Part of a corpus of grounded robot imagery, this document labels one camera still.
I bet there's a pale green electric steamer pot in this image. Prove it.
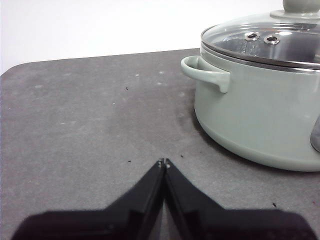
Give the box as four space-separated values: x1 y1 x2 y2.
180 47 320 172

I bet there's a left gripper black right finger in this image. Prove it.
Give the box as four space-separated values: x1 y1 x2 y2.
163 157 319 240

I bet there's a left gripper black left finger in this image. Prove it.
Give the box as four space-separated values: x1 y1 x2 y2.
11 158 166 240

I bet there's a glass lid with green knob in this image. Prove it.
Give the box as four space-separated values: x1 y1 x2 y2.
200 0 320 74

